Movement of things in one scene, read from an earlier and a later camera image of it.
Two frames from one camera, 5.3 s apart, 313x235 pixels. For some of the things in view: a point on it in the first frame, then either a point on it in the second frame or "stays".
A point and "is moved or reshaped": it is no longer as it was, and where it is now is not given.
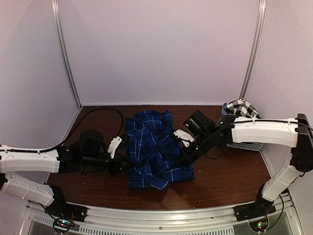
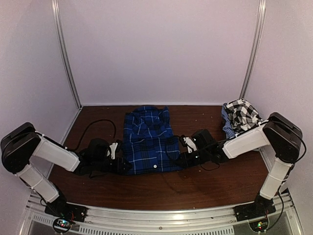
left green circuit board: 62,225 stays
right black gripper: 191,158 to 186,162
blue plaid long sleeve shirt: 154,156 is moved or reshaped
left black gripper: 116,168 stays
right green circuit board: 259,226 stays
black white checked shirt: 241,107 stays
